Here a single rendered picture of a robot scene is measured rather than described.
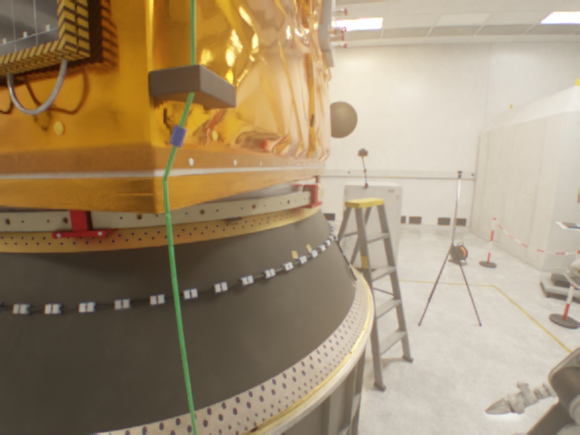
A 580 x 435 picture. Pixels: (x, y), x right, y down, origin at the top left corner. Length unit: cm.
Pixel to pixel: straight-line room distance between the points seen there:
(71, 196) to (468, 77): 933
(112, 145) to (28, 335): 59
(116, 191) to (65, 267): 47
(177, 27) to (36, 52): 17
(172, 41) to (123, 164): 17
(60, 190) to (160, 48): 25
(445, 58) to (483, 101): 160
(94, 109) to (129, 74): 7
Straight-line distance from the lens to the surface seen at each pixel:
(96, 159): 43
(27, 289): 90
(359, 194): 453
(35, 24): 46
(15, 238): 96
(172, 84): 36
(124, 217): 76
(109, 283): 80
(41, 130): 51
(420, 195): 879
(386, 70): 898
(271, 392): 85
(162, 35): 41
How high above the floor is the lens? 181
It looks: 11 degrees down
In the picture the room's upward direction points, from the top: straight up
